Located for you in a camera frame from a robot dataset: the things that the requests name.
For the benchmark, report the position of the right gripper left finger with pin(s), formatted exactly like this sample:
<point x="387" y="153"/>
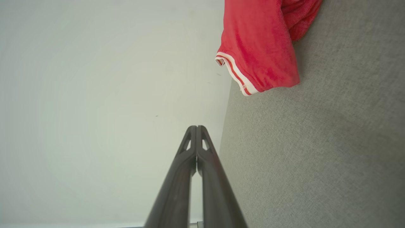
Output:
<point x="174" y="196"/>

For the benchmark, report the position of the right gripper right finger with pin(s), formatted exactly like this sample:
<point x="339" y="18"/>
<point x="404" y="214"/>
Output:
<point x="218" y="196"/>

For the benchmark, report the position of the grey fabric sofa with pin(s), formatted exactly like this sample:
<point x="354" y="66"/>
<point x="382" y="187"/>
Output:
<point x="316" y="142"/>

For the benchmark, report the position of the red jersey white sleeves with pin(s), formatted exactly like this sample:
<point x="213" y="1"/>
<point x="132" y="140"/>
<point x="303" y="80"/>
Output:
<point x="259" y="38"/>

